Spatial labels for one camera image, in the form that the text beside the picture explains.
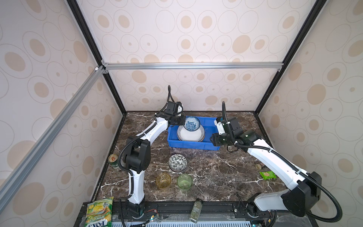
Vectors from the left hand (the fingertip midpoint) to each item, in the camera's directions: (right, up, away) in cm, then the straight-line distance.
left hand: (188, 116), depth 92 cm
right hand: (+14, -13, -12) cm, 22 cm away
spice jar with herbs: (+3, -49, -21) cm, 53 cm away
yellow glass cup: (-15, -38, -8) cm, 42 cm away
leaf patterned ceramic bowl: (-7, -29, -3) cm, 30 cm away
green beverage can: (-44, -26, -11) cm, 52 cm away
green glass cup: (-3, -39, -9) cm, 40 cm away
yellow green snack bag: (-45, -50, -21) cm, 71 cm away
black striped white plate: (+5, -13, +5) cm, 15 cm away
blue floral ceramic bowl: (+3, -4, +6) cm, 8 cm away
